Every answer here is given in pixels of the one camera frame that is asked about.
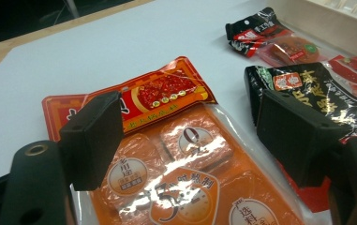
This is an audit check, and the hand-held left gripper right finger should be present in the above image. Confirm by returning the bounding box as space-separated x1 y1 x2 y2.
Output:
256 88 352 189

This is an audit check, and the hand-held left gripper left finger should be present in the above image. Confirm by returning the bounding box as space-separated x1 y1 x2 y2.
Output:
58 89 126 192

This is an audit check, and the small black red seasoning packet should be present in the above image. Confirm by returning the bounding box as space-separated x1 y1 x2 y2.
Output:
225 7 329 68

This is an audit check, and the large orange seasoning packet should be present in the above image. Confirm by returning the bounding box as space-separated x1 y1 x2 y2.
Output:
40 55 318 225

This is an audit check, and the metal stand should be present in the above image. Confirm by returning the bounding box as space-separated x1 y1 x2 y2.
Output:
63 0 81 19

